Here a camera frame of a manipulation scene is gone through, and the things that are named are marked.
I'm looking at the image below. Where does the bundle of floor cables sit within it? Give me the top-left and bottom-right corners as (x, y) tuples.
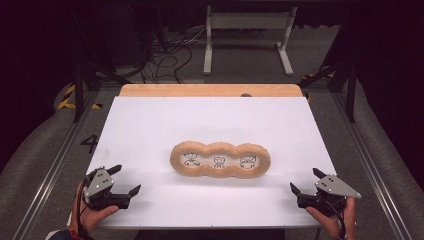
(133, 28), (208, 84)

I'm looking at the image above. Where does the white metal stand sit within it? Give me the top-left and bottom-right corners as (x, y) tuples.
(203, 4), (298, 77)

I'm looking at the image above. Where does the person's left hand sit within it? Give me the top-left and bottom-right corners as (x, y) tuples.
(68, 183), (120, 236)

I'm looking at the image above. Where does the left hand-held gripper cable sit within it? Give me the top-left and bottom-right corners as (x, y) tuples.
(75, 174), (93, 240)

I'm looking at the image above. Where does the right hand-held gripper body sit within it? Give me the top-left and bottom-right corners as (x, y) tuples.
(297, 173), (362, 218)

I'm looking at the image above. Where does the right hand-held gripper cable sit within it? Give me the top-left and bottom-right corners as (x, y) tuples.
(326, 199), (346, 240)

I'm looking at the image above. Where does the person's right hand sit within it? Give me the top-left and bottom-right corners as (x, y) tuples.
(305, 196), (357, 240)

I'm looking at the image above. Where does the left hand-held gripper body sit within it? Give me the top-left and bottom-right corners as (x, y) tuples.
(82, 167), (132, 212)

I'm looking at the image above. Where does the hand-held gripper cable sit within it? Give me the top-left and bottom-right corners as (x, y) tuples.
(75, 174), (93, 240)
(326, 199), (346, 240)

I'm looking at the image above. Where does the white board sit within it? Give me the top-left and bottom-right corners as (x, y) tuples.
(68, 96), (357, 230)

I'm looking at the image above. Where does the yellow black floor tape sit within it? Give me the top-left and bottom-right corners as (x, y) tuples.
(57, 84), (103, 110)
(301, 66), (335, 82)

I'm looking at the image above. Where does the aluminium floor rail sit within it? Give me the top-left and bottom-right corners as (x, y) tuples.
(11, 91), (101, 240)
(331, 91), (414, 240)

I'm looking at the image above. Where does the wooden table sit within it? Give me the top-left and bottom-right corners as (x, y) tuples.
(119, 83), (304, 98)

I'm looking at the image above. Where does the black metal stand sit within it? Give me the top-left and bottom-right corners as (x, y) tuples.
(298, 59), (358, 124)
(68, 6), (132, 124)

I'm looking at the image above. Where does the red bracelet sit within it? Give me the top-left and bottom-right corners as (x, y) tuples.
(67, 226), (85, 240)

